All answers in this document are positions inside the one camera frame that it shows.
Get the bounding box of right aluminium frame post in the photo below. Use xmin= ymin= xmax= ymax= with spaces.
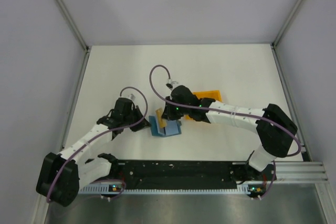
xmin=271 ymin=0 xmax=306 ymax=50

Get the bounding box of aluminium frame rail front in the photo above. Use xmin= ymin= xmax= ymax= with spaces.
xmin=275 ymin=162 xmax=328 ymax=184

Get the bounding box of aluminium frame post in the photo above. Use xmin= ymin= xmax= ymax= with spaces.
xmin=54 ymin=0 xmax=90 ymax=52
xmin=271 ymin=0 xmax=306 ymax=50

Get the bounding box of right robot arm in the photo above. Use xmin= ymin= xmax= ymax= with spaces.
xmin=162 ymin=82 xmax=298 ymax=180

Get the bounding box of left aluminium frame post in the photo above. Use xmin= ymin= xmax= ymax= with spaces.
xmin=54 ymin=0 xmax=90 ymax=52

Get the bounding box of purple cable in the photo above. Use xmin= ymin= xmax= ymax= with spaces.
xmin=46 ymin=87 xmax=148 ymax=204
xmin=149 ymin=65 xmax=302 ymax=201

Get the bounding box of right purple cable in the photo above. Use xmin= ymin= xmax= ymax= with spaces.
xmin=149 ymin=65 xmax=302 ymax=201

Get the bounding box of gold credit card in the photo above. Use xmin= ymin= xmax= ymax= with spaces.
xmin=155 ymin=108 xmax=167 ymax=129

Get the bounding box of white cable duct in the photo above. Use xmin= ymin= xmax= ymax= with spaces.
xmin=78 ymin=184 xmax=261 ymax=196

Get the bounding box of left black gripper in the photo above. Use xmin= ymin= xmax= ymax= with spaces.
xmin=123 ymin=105 xmax=151 ymax=132

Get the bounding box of yellow plastic bin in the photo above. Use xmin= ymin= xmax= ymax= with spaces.
xmin=185 ymin=90 xmax=222 ymax=123

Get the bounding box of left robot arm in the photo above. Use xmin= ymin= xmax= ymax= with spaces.
xmin=36 ymin=94 xmax=150 ymax=207

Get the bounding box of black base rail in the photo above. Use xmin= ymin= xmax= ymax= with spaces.
xmin=112 ymin=160 xmax=274 ymax=190

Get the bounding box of blue leather card holder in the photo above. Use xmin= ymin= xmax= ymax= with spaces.
xmin=149 ymin=116 xmax=182 ymax=137

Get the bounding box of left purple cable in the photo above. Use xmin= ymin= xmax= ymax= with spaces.
xmin=46 ymin=87 xmax=148 ymax=204

